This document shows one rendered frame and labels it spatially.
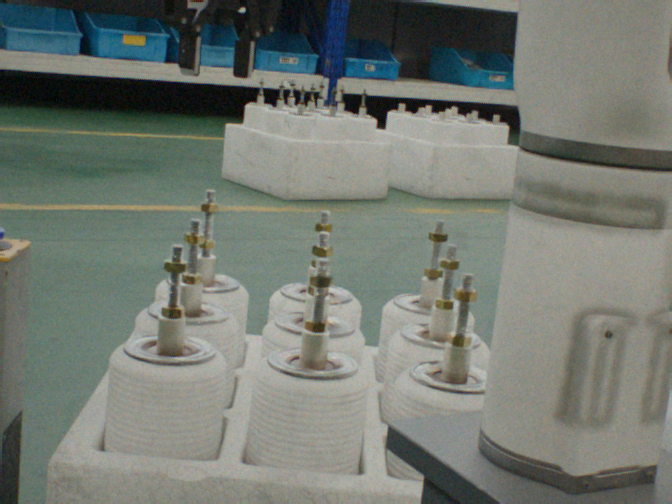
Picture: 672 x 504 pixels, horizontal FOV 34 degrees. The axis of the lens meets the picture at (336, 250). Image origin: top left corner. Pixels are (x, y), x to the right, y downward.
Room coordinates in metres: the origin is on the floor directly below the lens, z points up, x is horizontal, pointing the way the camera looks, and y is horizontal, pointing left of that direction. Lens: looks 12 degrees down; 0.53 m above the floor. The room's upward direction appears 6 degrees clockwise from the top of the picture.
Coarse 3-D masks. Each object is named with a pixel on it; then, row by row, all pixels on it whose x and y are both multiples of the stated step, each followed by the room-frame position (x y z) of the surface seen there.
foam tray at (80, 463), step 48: (240, 384) 1.00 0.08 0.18; (96, 432) 0.84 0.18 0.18; (240, 432) 0.87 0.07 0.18; (384, 432) 0.91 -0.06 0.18; (48, 480) 0.78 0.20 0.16; (96, 480) 0.78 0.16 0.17; (144, 480) 0.78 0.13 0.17; (192, 480) 0.78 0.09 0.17; (240, 480) 0.78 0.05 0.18; (288, 480) 0.79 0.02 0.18; (336, 480) 0.79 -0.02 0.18; (384, 480) 0.80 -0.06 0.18
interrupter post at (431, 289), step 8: (424, 280) 1.09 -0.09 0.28; (432, 280) 1.09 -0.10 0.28; (440, 280) 1.09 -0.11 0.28; (424, 288) 1.09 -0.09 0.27; (432, 288) 1.09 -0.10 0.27; (440, 288) 1.09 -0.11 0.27; (424, 296) 1.09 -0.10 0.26; (432, 296) 1.09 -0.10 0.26; (424, 304) 1.09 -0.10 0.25; (432, 304) 1.09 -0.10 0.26
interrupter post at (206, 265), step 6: (198, 258) 1.08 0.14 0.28; (204, 258) 1.08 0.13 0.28; (210, 258) 1.08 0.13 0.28; (198, 264) 1.08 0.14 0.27; (204, 264) 1.08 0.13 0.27; (210, 264) 1.08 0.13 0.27; (198, 270) 1.08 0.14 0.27; (204, 270) 1.08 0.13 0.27; (210, 270) 1.08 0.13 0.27; (204, 276) 1.08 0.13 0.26; (210, 276) 1.08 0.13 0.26; (204, 282) 1.08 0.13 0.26; (210, 282) 1.08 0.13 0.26
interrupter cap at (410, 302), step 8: (400, 296) 1.11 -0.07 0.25; (408, 296) 1.12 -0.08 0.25; (416, 296) 1.13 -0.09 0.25; (400, 304) 1.08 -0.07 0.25; (408, 304) 1.08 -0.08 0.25; (416, 304) 1.10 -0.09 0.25; (456, 304) 1.11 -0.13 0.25; (416, 312) 1.06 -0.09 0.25; (424, 312) 1.06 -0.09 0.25; (456, 312) 1.07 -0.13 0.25
